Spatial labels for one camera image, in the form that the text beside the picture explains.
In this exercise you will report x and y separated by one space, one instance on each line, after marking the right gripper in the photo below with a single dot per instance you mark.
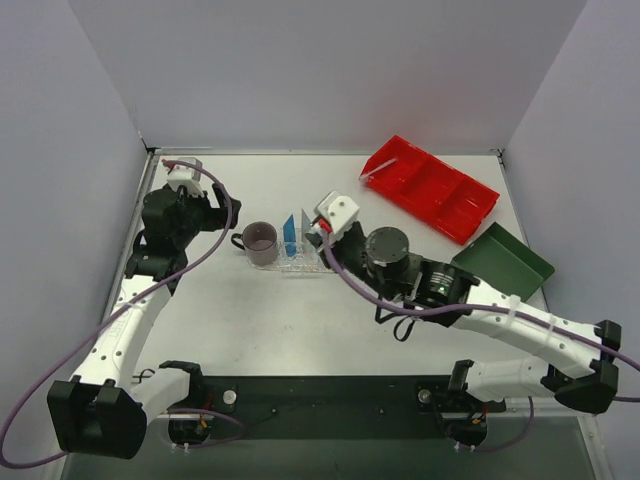
325 242

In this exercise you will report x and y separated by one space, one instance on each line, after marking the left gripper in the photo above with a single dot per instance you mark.
211 210

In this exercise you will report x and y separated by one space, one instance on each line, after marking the purple cup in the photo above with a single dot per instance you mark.
259 242

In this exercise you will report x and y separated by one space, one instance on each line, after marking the white orange-capped toothpaste tube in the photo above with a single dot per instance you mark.
305 229

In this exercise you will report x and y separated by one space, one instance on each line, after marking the blue toothpaste tube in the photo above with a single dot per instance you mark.
289 237

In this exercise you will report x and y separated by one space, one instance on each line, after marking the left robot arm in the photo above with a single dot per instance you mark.
99 411

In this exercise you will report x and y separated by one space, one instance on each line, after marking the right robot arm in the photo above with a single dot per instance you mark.
566 360

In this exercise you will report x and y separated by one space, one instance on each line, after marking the clear textured plastic tray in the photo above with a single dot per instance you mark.
295 257

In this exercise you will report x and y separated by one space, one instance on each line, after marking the red divided bin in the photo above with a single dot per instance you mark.
444 198

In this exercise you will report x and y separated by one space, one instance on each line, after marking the green bin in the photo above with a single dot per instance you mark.
499 258

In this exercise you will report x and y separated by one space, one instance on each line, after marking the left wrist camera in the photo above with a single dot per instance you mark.
182 177

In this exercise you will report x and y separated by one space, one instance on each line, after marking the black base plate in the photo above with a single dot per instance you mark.
323 408

